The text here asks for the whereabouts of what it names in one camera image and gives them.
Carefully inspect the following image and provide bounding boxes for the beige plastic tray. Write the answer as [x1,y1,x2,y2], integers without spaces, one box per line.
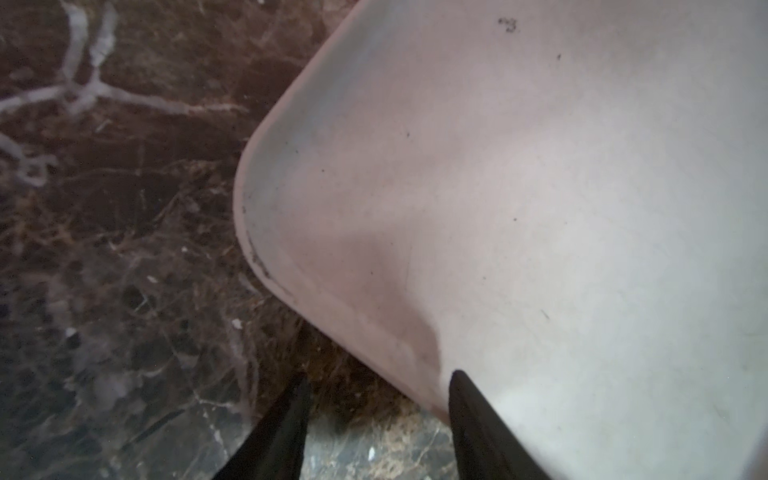
[233,1,767,479]

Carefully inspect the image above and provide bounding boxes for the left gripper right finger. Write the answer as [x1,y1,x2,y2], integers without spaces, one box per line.
[448,370,550,480]

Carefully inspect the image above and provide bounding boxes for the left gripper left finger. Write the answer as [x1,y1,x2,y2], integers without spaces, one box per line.
[213,373,311,480]

